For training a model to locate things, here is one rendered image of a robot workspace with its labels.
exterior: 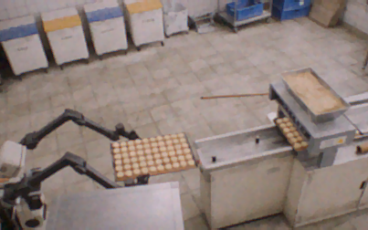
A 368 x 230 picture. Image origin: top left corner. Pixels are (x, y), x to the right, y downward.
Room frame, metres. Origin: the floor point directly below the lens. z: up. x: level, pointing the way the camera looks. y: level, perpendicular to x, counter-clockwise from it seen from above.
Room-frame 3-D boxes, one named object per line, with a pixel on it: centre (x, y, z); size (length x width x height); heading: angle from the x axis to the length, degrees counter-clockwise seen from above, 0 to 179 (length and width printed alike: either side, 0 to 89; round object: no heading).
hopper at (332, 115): (2.10, -0.97, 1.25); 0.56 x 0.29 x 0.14; 12
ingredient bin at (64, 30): (5.19, 1.78, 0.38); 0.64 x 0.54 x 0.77; 20
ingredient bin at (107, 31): (5.40, 1.17, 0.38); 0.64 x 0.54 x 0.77; 18
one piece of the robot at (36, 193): (1.69, 1.13, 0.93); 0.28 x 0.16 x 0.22; 12
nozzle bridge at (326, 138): (2.10, -0.97, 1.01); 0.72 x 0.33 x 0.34; 12
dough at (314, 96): (2.10, -0.97, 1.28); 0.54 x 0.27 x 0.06; 12
